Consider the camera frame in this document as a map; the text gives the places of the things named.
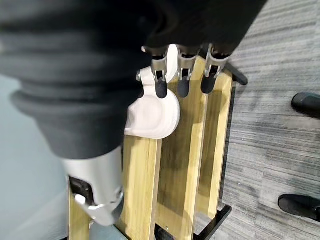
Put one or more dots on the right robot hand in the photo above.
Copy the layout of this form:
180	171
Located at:
87	62

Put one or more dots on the white slipper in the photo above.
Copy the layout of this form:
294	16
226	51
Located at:
155	117

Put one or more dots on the wooden slat shoe rack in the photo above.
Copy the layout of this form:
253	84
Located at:
180	175

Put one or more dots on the dark robot foot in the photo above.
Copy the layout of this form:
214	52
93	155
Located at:
298	206
306	103

